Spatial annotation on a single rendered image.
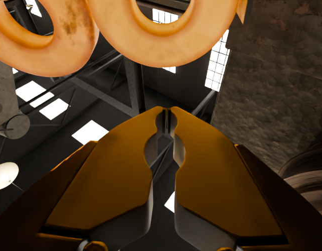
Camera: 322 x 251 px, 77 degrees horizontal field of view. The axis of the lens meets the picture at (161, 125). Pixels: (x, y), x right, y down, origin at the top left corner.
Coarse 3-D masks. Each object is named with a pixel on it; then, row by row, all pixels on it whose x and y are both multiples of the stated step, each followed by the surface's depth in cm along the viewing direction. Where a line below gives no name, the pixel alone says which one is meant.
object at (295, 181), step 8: (304, 160) 47; (312, 160) 44; (320, 160) 43; (288, 168) 52; (296, 168) 47; (304, 168) 45; (312, 168) 41; (320, 168) 40; (288, 176) 46; (296, 176) 44; (304, 176) 43; (312, 176) 41; (320, 176) 40; (296, 184) 45; (304, 184) 44; (312, 184) 43
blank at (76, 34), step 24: (48, 0) 21; (72, 0) 21; (0, 24) 23; (72, 24) 22; (0, 48) 25; (24, 48) 25; (48, 48) 25; (72, 48) 25; (48, 72) 28; (72, 72) 28
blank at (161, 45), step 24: (96, 0) 21; (120, 0) 20; (192, 0) 22; (216, 0) 20; (96, 24) 23; (120, 24) 22; (144, 24) 23; (168, 24) 24; (192, 24) 22; (216, 24) 22; (120, 48) 24; (144, 48) 24; (168, 48) 24; (192, 48) 24
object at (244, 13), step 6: (240, 0) 20; (246, 0) 19; (252, 0) 18; (240, 6) 20; (246, 6) 19; (252, 6) 19; (240, 12) 20; (246, 12) 19; (240, 18) 21; (246, 18) 20
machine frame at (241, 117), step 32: (256, 0) 37; (288, 0) 34; (320, 0) 31; (256, 32) 40; (288, 32) 37; (320, 32) 34; (256, 64) 49; (288, 64) 40; (320, 64) 37; (224, 96) 62; (256, 96) 55; (288, 96) 50; (320, 96) 45; (224, 128) 70; (256, 128) 62; (288, 128) 55; (320, 128) 50
